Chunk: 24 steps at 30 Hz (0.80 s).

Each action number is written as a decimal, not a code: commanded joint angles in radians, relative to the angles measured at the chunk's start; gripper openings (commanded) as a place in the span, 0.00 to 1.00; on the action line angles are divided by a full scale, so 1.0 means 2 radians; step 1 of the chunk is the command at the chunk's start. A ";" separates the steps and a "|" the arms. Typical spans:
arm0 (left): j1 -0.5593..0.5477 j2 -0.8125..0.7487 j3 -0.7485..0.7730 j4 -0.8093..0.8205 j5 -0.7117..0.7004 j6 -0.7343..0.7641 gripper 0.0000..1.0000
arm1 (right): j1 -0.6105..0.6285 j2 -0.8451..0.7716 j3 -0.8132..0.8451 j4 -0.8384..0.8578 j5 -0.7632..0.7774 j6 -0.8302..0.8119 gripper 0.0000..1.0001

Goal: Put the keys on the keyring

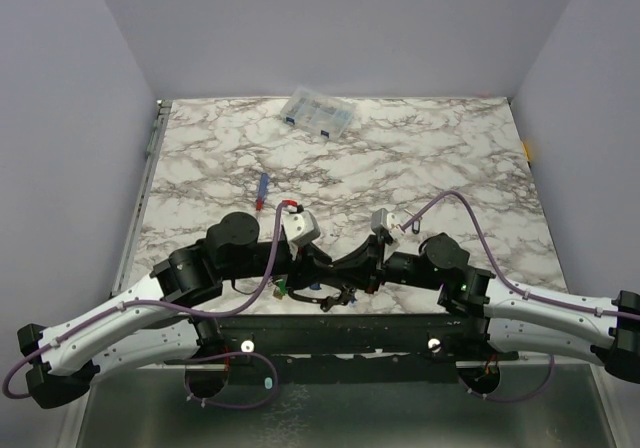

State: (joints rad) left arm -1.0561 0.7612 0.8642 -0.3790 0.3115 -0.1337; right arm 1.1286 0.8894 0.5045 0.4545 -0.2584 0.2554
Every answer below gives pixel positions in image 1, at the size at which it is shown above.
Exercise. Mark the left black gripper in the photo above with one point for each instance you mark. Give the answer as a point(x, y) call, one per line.
point(309, 267)

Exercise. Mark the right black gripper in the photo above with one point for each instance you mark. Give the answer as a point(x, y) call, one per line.
point(377, 263)

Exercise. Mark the green key tag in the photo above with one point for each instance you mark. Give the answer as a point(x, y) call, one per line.
point(280, 288)

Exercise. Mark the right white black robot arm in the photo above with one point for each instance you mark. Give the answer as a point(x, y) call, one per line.
point(517, 316)

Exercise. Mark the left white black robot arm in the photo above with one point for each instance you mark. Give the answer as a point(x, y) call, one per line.
point(219, 276)

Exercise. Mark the blue red screwdriver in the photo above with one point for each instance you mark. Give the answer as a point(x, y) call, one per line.
point(261, 193)

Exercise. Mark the clear plastic organizer box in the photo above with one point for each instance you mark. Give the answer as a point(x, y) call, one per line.
point(318, 114)

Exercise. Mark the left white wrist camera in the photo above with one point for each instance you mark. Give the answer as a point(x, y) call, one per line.
point(300, 228)

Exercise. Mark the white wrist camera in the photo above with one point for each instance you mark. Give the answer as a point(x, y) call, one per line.
point(300, 228)
point(384, 225)

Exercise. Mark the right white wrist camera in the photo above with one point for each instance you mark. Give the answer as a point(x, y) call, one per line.
point(384, 225)

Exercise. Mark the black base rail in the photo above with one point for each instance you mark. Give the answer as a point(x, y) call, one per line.
point(337, 349)

